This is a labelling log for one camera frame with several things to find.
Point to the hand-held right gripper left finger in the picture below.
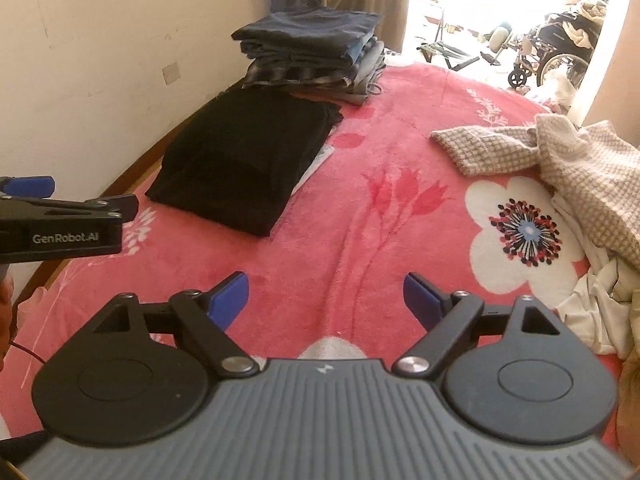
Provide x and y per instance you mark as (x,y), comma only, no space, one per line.
(232,295)

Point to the beige checkered sweater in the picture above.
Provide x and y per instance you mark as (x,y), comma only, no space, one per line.
(590,175)

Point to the khaki garment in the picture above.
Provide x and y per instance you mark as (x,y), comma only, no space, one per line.
(631,410)

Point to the person's left hand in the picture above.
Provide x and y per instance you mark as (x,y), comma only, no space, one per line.
(5,320)

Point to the wheelchair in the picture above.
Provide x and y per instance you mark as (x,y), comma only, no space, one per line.
(560,35)

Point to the white plastic bag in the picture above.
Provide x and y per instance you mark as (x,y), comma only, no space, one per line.
(555,87)

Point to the stack of folded dark clothes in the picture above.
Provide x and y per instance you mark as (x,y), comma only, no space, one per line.
(310,40)

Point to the white folded sheet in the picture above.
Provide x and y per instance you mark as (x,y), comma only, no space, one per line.
(317,160)

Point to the large white wall outlet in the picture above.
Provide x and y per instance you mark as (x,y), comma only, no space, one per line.
(171,74)

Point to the black shirt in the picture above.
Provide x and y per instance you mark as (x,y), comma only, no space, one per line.
(240,160)

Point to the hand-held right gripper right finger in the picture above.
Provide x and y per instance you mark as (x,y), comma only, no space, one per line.
(422,297)

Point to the cream white garment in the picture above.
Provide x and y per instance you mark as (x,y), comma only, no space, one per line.
(600,300)

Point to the pink floral blanket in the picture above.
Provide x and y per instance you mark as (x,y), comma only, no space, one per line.
(350,240)

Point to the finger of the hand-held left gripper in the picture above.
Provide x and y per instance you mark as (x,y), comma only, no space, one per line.
(30,186)
(75,208)

